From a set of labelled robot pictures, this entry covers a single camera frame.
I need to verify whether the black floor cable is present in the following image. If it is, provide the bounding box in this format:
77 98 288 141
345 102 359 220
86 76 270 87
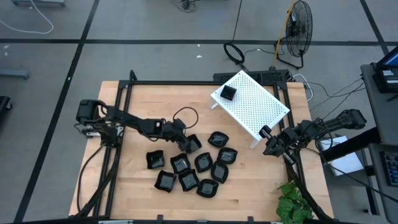
230 0 244 43
323 161 398 203

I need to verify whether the black wavy square plate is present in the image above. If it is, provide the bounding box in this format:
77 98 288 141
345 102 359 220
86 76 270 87
146 149 166 170
154 169 178 194
177 169 200 192
170 152 192 174
185 133 203 154

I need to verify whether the grey furniture foot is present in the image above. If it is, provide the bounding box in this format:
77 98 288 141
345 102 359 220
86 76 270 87
0 68 30 80

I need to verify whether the white perforated shelf rack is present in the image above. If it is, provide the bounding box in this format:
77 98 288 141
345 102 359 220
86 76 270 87
208 70 291 149

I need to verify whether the green leafy plant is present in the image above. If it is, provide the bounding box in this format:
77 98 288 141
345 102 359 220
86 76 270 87
275 181 314 224

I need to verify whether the monitor with blue screen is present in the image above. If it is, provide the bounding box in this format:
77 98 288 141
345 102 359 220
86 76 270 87
375 45 398 72

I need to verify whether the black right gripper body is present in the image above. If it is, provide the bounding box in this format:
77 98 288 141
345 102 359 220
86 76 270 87
258 124 299 166

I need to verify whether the white box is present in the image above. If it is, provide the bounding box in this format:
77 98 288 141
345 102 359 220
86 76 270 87
317 135 364 177

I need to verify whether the black furniture foot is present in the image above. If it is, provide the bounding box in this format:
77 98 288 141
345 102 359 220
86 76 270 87
0 95 13 121

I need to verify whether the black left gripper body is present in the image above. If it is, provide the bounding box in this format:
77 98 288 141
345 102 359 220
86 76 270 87
163 118 190 150

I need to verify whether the black floor fan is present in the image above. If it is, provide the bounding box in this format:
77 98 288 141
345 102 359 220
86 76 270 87
273 0 313 70

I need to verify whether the black aluminium frame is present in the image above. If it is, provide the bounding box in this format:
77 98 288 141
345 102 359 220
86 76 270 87
74 79 335 224

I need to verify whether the yellow hanging cable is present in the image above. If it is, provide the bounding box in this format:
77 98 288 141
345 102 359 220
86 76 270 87
272 0 296 69

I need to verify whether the black desk crossbar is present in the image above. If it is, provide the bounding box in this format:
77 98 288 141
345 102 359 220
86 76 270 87
320 126 382 163

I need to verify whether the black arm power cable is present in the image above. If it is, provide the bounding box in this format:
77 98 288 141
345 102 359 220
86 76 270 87
76 144 105 214

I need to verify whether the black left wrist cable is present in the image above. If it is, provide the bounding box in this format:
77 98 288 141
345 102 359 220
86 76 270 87
172 106 200 130

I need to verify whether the black coiled cable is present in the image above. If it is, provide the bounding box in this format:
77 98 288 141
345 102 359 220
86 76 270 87
223 42 249 72

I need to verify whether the grey desk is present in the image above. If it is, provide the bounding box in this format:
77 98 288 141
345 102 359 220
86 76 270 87
368 142 398 224
360 63 398 144

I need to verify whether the black keyboard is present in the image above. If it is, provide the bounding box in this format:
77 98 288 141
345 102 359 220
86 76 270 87
382 151 398 187

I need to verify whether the black cable bundle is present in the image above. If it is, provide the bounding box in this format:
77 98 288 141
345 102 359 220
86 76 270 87
172 0 200 14

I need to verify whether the black desk device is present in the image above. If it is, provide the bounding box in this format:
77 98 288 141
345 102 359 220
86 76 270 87
372 68 398 94

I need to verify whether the small black square plate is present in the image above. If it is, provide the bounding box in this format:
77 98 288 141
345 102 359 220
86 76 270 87
220 85 238 101
219 86 237 101
220 85 238 100
219 85 237 101
220 85 237 101

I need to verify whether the grey cart base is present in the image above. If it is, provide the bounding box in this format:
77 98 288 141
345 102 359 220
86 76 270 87
11 0 67 7

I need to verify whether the white floor cable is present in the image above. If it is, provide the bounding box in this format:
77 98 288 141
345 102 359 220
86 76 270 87
0 0 54 35

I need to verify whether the black vented box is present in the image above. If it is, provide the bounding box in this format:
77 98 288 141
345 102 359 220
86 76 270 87
213 68 292 85

